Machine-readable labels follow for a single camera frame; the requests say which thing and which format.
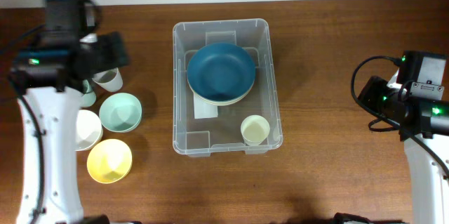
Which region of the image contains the grey translucent plastic cup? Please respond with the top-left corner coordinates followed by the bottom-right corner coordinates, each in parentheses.
top-left (92, 68), bottom-right (123, 92)

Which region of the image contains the green plastic cup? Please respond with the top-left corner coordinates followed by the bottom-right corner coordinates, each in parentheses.
top-left (81, 80), bottom-right (96, 107)

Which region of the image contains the green plastic bowl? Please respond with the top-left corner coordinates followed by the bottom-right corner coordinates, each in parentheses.
top-left (99, 93), bottom-right (142, 133)

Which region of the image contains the white plastic bowl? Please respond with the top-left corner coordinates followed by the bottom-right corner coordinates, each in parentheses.
top-left (76, 110), bottom-right (103, 152)

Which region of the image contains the yellow plastic bowl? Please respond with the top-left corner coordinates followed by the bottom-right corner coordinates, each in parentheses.
top-left (86, 139), bottom-right (133, 184)

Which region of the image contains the beige bowl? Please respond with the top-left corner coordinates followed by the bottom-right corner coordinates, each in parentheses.
top-left (192, 90), bottom-right (251, 106)
top-left (187, 76), bottom-right (254, 106)

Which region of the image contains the blue plastic bowl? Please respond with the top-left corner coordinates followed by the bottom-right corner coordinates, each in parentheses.
top-left (187, 43), bottom-right (256, 103)

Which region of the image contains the clear plastic storage container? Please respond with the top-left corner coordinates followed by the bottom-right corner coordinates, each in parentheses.
top-left (173, 18), bottom-right (283, 157)

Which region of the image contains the cream plastic cup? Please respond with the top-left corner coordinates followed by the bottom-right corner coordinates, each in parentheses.
top-left (241, 115), bottom-right (270, 146)

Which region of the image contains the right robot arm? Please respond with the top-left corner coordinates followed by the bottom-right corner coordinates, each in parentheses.
top-left (351, 51), bottom-right (448, 223)

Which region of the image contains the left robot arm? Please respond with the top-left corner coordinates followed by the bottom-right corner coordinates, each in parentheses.
top-left (8, 0), bottom-right (129, 223)

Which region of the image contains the white label in container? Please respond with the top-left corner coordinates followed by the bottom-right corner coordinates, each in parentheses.
top-left (193, 94), bottom-right (218, 119)

